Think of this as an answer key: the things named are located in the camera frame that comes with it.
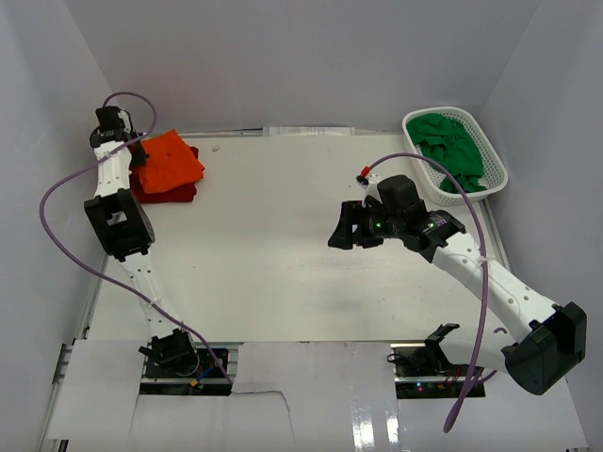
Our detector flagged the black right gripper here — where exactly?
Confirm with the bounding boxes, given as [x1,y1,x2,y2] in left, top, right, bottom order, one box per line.
[328,201,403,250]

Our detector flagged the orange t shirt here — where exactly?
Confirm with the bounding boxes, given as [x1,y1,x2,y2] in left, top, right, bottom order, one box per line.
[138,129,204,194]

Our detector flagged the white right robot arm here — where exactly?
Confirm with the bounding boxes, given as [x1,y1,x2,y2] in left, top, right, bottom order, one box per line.
[328,171,587,396]

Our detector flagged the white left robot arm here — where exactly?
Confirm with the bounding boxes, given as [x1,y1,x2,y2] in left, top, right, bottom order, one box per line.
[84,105,200,376]

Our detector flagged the folded dark red t shirt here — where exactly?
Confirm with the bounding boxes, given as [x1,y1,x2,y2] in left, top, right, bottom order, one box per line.
[129,147,199,204]

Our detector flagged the green t shirt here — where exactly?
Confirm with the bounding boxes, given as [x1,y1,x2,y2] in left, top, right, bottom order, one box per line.
[407,113,486,193]

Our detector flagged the white plastic laundry basket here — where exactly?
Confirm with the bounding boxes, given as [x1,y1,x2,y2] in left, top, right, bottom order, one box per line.
[401,106,508,206]

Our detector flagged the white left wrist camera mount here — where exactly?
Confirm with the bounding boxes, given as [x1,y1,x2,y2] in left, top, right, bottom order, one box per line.
[118,108,133,135]

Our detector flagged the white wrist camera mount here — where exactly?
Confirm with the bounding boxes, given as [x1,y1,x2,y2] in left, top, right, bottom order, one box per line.
[355,167,383,203]
[118,108,133,135]

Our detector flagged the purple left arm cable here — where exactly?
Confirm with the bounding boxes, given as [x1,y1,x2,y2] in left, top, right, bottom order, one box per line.
[38,91,235,385]

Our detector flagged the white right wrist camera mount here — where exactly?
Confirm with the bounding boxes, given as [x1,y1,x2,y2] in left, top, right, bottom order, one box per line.
[355,167,383,203]

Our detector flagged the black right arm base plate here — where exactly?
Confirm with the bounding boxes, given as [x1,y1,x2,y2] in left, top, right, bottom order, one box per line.
[386,343,468,400]

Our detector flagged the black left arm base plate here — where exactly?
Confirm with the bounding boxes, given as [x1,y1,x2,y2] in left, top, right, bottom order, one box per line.
[139,347,232,396]

